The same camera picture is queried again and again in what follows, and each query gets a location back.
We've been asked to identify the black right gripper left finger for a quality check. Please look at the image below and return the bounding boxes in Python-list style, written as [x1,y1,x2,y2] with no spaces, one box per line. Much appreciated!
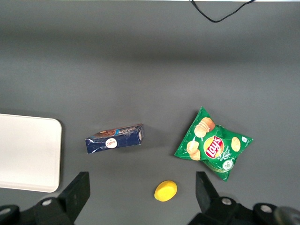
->
[32,171,91,225]

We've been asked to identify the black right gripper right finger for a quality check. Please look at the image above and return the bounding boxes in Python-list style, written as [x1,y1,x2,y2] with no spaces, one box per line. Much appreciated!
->
[187,171,255,225]

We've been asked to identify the cream rectangular plastic tray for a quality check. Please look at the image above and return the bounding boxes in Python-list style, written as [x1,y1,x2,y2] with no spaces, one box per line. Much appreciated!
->
[0,113,63,193]

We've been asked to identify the dark blue cookie box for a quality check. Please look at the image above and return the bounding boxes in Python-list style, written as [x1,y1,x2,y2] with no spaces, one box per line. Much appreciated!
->
[85,123,145,154]

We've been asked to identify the yellow lemon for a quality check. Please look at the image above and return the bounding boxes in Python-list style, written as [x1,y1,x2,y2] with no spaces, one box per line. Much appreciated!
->
[154,180,178,203]

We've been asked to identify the green Lays chips bag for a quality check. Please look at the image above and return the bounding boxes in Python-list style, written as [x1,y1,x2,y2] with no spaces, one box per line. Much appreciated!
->
[173,106,254,182]

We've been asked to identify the thin black table-edge cable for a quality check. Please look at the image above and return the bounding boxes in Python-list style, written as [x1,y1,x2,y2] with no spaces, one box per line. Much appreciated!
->
[190,0,255,23]

